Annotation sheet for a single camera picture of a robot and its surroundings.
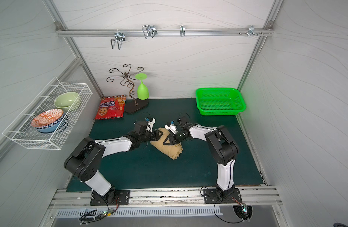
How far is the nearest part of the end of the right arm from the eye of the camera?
766mm

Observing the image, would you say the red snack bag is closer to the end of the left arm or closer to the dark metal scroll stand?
the dark metal scroll stand

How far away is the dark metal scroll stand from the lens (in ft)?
2.92

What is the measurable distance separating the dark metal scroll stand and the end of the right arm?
28 centimetres

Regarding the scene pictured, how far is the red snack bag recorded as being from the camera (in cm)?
109

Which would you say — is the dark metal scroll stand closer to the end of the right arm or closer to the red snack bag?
the red snack bag
